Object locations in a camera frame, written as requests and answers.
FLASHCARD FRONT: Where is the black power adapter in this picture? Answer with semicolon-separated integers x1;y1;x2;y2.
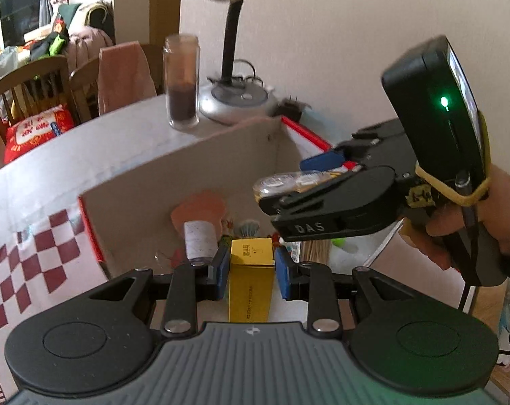
278;95;308;122

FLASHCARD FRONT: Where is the small cylindrical tin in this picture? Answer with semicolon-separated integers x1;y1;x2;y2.
183;219;218;262

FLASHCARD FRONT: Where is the brown wooden door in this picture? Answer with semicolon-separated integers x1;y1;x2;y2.
151;0;182;47

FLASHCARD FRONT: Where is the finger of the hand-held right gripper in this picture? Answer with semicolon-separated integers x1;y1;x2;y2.
300;118;411;173
258;166;397;220

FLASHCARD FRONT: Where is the pink heart-shaped dish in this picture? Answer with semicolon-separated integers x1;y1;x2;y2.
170;192;228;237

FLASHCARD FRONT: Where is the person's right hand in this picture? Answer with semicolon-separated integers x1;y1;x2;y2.
400;162;510;271

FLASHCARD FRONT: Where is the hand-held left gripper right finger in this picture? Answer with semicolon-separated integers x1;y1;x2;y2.
274;246;418;339

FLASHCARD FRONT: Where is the grey plastic bag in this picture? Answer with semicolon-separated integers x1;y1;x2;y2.
0;46;19;79

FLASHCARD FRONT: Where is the green cushion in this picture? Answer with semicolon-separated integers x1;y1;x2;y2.
56;3;82;22

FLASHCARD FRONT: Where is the red printed bag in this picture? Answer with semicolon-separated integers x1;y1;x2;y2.
4;105;76;163

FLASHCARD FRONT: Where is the wooden chair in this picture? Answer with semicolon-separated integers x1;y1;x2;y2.
0;55;76;144
68;43;165;123

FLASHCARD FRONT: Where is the teal striped toy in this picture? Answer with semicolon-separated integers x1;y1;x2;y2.
234;218;262;239

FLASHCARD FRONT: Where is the pink puffer jacket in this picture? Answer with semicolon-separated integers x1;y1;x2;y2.
63;25;114;66

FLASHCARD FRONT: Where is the glass jar with brown powder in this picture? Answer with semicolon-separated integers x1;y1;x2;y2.
163;34;200;129

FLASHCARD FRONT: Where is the yellow carton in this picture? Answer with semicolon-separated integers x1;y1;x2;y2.
229;238;276;323

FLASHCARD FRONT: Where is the bundle of wooden sticks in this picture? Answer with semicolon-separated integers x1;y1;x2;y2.
299;240;333;264

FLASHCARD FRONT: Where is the pile of clothes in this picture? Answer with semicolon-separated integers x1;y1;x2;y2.
29;31;70;62

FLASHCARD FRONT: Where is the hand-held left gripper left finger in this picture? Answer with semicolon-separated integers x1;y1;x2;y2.
84;247;231;339

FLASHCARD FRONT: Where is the red binder clip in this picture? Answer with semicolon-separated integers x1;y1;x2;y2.
155;247;188;268

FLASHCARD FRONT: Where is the black lamp cable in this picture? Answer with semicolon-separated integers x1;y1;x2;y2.
206;59;264;87

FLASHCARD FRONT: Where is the pink towel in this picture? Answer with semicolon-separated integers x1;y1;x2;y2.
97;41;158;114

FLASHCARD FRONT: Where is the grey desk lamp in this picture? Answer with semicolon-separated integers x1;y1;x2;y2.
170;0;281;125

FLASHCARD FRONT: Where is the red cardboard box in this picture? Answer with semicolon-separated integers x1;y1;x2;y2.
78;116;403;281

